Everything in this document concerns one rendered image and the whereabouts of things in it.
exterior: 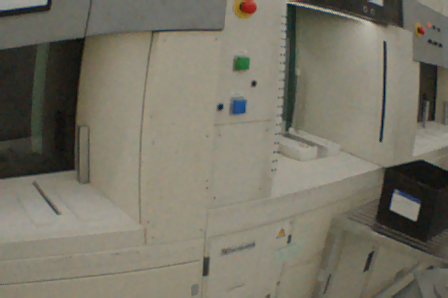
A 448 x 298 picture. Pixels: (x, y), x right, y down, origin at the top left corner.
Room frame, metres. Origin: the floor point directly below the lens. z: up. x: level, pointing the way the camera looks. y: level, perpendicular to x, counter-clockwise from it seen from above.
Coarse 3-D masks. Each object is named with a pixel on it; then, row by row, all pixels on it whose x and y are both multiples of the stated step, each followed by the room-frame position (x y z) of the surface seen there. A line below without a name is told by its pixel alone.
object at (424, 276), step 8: (416, 272) 1.06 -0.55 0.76; (424, 272) 1.05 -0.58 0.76; (432, 272) 1.05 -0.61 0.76; (440, 272) 1.04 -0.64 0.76; (416, 280) 1.02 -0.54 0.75; (424, 280) 1.00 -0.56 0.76; (432, 280) 1.00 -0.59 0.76; (416, 288) 1.01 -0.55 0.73; (424, 288) 0.96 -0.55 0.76; (432, 288) 0.95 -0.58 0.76; (416, 296) 0.99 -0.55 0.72; (424, 296) 0.91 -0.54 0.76; (432, 296) 0.91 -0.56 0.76
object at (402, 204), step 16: (416, 160) 1.62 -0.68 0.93; (384, 176) 1.48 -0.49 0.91; (400, 176) 1.42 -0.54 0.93; (416, 176) 1.63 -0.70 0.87; (432, 176) 1.57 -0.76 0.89; (384, 192) 1.47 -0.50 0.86; (400, 192) 1.40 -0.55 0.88; (416, 192) 1.34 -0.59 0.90; (432, 192) 1.28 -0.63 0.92; (384, 208) 1.45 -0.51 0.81; (400, 208) 1.39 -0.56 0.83; (416, 208) 1.33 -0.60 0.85; (432, 208) 1.27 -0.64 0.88; (400, 224) 1.37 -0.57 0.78; (416, 224) 1.31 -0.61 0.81; (432, 224) 1.27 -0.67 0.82
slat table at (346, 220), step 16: (368, 208) 1.59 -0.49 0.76; (336, 224) 1.50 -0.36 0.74; (352, 224) 1.45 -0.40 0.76; (368, 224) 1.44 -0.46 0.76; (384, 224) 1.44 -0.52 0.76; (336, 240) 1.50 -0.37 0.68; (384, 240) 1.33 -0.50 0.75; (400, 240) 1.30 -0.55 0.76; (432, 240) 1.28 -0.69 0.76; (416, 256) 1.21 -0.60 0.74; (432, 256) 1.16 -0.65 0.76; (320, 288) 1.50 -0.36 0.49; (384, 288) 1.89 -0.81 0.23
